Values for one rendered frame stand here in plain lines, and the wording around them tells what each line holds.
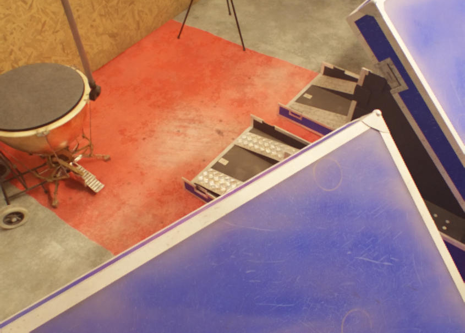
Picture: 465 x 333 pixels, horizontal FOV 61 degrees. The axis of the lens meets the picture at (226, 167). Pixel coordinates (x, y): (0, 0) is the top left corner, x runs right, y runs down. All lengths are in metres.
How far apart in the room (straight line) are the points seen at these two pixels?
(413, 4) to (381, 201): 0.82
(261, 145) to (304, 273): 2.43
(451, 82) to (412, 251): 0.77
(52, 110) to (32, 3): 1.27
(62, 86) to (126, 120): 0.98
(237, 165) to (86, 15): 1.98
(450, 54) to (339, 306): 1.08
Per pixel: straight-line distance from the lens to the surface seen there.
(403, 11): 1.54
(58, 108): 2.66
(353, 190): 0.95
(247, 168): 3.13
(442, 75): 1.60
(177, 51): 4.42
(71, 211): 3.13
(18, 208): 3.07
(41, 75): 2.98
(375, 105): 2.71
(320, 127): 3.41
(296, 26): 4.86
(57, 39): 3.92
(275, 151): 3.17
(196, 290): 0.79
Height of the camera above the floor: 2.41
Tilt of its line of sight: 50 degrees down
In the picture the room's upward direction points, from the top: 1 degrees counter-clockwise
